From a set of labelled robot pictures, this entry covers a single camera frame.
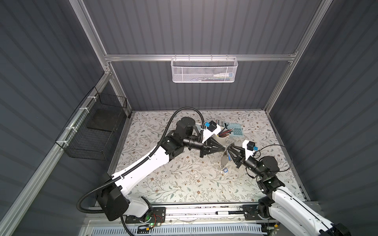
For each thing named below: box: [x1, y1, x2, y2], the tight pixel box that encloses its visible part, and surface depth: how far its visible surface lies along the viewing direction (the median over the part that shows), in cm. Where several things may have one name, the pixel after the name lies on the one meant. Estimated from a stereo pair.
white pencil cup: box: [213, 133, 228, 141], surface depth 95 cm
